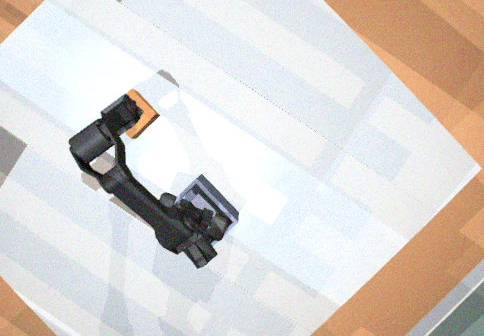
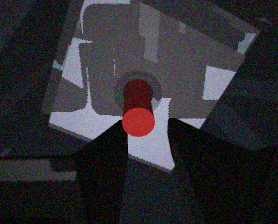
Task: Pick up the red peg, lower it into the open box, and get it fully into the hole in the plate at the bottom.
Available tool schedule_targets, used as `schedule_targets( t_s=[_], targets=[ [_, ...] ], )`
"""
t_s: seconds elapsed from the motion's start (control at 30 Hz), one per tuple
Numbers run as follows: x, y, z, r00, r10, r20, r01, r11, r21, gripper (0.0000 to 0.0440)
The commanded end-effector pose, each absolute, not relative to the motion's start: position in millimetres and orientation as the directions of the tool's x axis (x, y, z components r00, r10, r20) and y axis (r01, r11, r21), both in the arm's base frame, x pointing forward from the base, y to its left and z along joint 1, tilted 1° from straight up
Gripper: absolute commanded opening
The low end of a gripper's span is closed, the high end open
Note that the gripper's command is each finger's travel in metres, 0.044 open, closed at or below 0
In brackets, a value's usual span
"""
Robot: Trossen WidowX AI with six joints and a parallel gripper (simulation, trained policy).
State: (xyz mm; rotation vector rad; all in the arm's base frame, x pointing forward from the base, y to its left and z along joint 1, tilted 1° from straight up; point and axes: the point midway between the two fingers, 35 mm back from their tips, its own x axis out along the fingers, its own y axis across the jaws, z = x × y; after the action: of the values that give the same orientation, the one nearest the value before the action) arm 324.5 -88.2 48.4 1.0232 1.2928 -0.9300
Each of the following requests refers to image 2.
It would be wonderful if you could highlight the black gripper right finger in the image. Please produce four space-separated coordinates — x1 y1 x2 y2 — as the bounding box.
167 118 278 224

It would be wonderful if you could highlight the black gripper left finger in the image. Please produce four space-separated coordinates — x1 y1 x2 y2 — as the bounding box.
0 120 128 224

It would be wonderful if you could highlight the red peg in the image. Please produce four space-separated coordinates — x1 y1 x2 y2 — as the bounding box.
122 79 155 137

